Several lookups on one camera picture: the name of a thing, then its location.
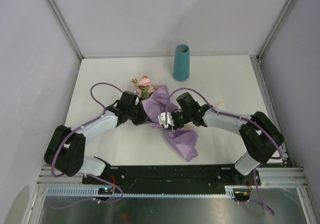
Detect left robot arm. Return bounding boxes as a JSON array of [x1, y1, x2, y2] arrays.
[[43, 91, 151, 184]]

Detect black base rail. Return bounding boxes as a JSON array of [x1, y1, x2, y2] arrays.
[[82, 164, 261, 194]]

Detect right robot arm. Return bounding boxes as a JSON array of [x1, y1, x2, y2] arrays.
[[171, 92, 284, 185]]

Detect right aluminium table rail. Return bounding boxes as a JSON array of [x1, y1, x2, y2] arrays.
[[248, 54, 293, 160]]

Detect white cable duct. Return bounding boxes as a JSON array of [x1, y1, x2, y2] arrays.
[[44, 186, 249, 198]]

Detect left aluminium frame post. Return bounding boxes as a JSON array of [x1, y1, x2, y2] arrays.
[[45, 0, 84, 61]]

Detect teal conical vase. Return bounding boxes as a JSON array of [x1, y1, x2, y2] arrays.
[[173, 44, 190, 82]]

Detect beige ribbon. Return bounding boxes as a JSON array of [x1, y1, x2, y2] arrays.
[[213, 99, 224, 109]]

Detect aluminium frame post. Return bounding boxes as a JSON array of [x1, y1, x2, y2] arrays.
[[45, 0, 84, 61], [256, 0, 296, 60]]

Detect purple wrapping paper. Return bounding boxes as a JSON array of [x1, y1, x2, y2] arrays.
[[142, 85, 198, 161]]

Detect right aluminium frame post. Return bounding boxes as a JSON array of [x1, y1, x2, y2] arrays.
[[256, 0, 296, 60]]

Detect pink flower bouquet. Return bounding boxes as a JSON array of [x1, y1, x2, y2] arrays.
[[130, 76, 156, 100]]

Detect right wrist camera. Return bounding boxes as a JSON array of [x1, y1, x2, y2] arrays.
[[158, 112, 175, 130]]

